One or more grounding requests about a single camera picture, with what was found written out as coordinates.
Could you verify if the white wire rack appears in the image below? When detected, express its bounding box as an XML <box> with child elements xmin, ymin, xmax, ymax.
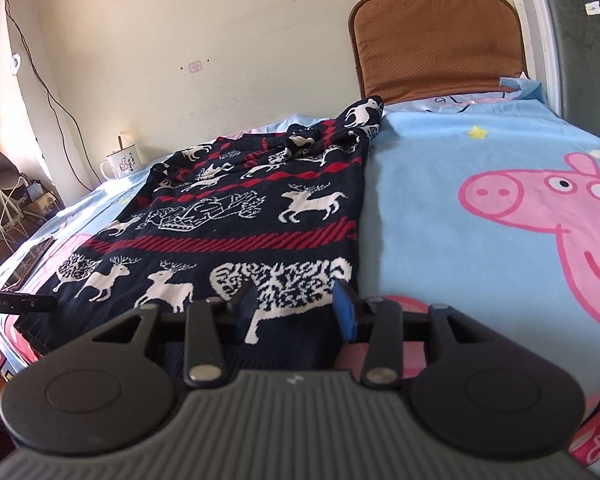
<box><xmin>0</xmin><ymin>175</ymin><xmax>30</xmax><ymax>257</ymax></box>

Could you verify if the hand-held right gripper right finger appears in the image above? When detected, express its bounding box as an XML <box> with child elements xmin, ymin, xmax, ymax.
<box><xmin>332</xmin><ymin>280</ymin><xmax>486</xmax><ymax>388</ymax></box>

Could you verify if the brown seat cushion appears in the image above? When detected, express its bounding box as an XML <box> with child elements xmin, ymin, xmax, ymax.
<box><xmin>348</xmin><ymin>0</ymin><xmax>527</xmax><ymax>106</ymax></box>

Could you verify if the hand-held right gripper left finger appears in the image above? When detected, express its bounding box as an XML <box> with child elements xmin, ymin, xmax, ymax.
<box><xmin>92</xmin><ymin>280</ymin><xmax>258</xmax><ymax>388</ymax></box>

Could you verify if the white window frame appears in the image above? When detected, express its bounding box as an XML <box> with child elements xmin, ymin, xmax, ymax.
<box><xmin>509</xmin><ymin>0</ymin><xmax>567</xmax><ymax>117</ymax></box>

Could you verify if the dark reindeer knit sweater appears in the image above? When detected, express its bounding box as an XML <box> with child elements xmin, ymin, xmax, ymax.
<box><xmin>16</xmin><ymin>96</ymin><xmax>385</xmax><ymax>378</ymax></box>

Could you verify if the blue cartoon printed bedsheet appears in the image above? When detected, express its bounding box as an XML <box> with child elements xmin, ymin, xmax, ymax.
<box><xmin>0</xmin><ymin>72</ymin><xmax>600</xmax><ymax>471</ymax></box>

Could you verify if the black phone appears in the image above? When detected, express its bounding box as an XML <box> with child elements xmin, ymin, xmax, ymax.
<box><xmin>7</xmin><ymin>236</ymin><xmax>57</xmax><ymax>289</ymax></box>

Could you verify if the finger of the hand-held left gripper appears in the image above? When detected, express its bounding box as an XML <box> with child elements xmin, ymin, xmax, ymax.
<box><xmin>0</xmin><ymin>292</ymin><xmax>59</xmax><ymax>314</ymax></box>

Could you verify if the black wall cable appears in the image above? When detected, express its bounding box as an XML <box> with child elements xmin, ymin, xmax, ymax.
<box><xmin>4</xmin><ymin>0</ymin><xmax>95</xmax><ymax>192</ymax></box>

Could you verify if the window glass pane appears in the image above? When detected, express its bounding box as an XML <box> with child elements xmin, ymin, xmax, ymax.
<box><xmin>535</xmin><ymin>0</ymin><xmax>600</xmax><ymax>161</ymax></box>

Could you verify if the white enamel mug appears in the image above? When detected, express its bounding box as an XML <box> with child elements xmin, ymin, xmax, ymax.
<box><xmin>100</xmin><ymin>147</ymin><xmax>140</xmax><ymax>181</ymax></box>

